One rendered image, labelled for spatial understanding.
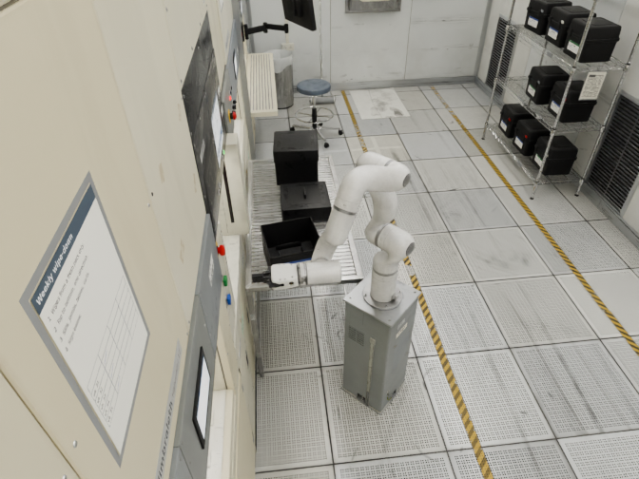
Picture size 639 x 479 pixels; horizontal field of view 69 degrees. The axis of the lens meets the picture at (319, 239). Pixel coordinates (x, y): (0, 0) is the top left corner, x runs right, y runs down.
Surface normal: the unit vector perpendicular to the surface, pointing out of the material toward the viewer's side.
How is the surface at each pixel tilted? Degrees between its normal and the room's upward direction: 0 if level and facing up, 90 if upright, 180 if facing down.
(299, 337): 0
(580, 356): 0
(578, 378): 0
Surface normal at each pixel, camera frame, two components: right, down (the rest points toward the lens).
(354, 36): 0.11, 0.62
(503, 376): -0.02, -0.77
